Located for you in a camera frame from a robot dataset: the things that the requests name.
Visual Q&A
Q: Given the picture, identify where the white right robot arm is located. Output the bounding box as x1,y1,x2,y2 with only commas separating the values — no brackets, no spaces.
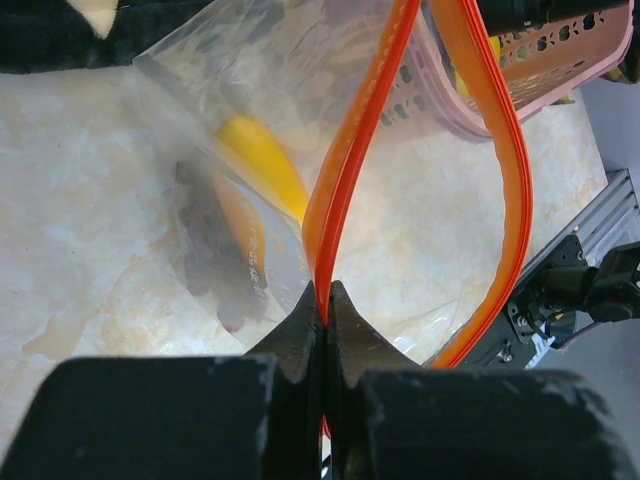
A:
477,0,629,37

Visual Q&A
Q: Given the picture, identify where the pink plastic basket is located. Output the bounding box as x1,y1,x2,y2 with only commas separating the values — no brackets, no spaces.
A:
380,1,635,143

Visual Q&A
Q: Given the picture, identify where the clear zip top bag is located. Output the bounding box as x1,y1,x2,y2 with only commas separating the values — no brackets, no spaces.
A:
133,1,533,367

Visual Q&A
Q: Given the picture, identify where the yellow mango toy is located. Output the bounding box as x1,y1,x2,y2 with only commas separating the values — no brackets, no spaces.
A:
215,115,309,224

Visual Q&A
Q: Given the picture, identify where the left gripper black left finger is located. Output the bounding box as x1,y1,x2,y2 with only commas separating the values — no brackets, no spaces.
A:
1,287,323,479

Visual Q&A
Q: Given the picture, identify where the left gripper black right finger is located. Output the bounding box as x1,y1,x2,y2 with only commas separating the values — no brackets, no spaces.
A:
325,282,635,479

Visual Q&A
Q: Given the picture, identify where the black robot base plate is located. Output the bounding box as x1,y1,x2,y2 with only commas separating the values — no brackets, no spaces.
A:
462,232,640,371

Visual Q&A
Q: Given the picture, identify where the black floral pillow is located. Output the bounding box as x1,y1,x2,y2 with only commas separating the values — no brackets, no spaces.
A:
1,0,210,75

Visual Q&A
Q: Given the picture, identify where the aluminium frame rail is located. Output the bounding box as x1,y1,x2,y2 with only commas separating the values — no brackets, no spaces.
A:
517,169,639,284

